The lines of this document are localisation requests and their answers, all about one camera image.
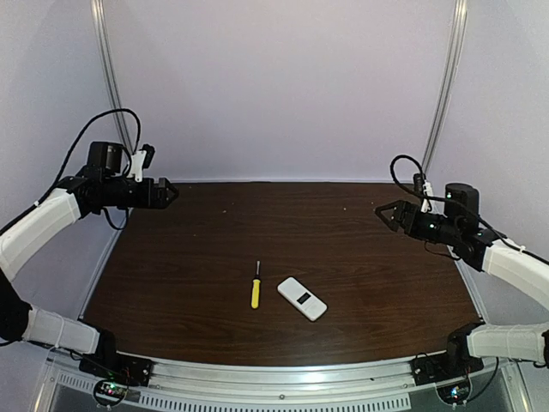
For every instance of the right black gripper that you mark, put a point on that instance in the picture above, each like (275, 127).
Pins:
(400, 215)

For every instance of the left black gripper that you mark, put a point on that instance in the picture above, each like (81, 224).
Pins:
(155, 192)

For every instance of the white remote control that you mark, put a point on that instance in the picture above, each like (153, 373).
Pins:
(302, 299)

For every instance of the yellow handled screwdriver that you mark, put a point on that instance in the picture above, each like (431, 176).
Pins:
(256, 287)

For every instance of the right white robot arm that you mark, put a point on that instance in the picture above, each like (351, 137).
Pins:
(486, 250)

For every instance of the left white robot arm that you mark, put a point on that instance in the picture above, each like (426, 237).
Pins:
(99, 185)

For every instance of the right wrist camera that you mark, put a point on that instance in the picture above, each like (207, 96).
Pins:
(422, 186)

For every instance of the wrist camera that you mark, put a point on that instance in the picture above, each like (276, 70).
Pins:
(140, 161)
(422, 186)

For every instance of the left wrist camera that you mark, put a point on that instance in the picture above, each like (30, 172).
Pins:
(140, 161)

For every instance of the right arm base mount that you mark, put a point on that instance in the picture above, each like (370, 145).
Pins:
(450, 377)

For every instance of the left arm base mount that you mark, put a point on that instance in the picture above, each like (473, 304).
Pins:
(116, 379)

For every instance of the right aluminium frame post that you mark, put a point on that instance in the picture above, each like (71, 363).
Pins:
(452, 60)

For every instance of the aluminium frame post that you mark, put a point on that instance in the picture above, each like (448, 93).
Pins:
(100, 27)
(452, 60)

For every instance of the left aluminium frame post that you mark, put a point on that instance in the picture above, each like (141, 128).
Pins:
(100, 27)

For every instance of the front aluminium rail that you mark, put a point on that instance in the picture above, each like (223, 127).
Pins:
(376, 386)

